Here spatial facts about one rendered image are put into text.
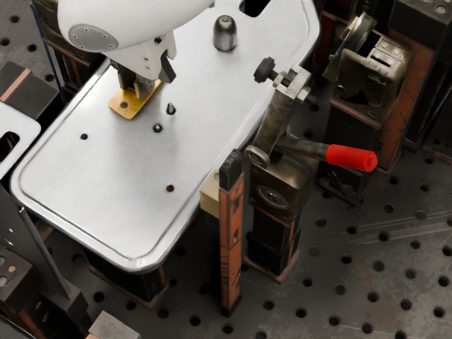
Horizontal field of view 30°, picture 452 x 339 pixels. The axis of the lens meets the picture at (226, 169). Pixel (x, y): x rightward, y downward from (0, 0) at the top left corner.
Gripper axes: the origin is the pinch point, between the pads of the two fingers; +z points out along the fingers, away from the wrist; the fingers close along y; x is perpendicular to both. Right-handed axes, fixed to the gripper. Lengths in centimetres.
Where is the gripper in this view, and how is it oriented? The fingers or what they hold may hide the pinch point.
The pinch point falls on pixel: (136, 77)
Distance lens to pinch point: 105.7
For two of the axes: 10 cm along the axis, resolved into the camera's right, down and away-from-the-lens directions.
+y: -8.4, -4.9, 2.4
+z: 0.0, 4.3, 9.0
